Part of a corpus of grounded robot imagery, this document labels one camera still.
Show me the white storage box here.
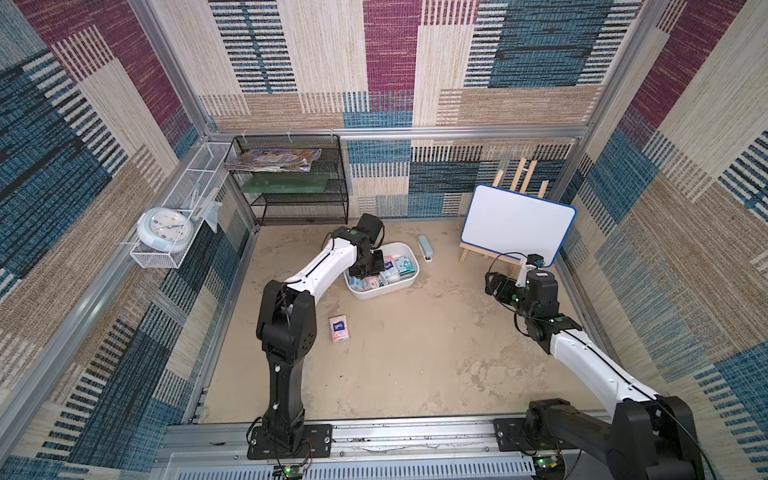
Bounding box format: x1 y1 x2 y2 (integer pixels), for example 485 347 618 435
344 242 420 300

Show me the pink Tempo tissue pack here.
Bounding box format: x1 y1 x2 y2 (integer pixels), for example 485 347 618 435
329 315 350 343

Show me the teal cartoon tissue pack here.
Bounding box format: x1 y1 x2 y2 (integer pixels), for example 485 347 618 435
394 256 416 278

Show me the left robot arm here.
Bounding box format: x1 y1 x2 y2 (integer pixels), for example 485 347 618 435
246 214 385 460

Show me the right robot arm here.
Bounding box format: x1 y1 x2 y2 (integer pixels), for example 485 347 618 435
484 264 706 479

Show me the blue framed whiteboard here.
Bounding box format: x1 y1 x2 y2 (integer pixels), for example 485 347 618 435
460 185 577 267

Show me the colourful magazine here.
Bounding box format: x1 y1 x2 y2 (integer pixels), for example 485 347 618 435
224 149 322 173

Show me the green board on shelf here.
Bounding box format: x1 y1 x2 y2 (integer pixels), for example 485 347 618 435
240 172 329 195

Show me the round white clock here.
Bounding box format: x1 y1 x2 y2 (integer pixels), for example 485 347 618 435
136 207 194 253

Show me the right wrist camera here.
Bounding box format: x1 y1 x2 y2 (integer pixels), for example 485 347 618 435
515 254 544 288

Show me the black wire shelf rack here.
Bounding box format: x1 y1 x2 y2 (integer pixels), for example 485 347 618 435
224 134 349 227

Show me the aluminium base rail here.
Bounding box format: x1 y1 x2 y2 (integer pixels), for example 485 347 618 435
149 410 661 480

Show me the white wire basket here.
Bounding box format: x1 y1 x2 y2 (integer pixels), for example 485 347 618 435
130 142 231 269

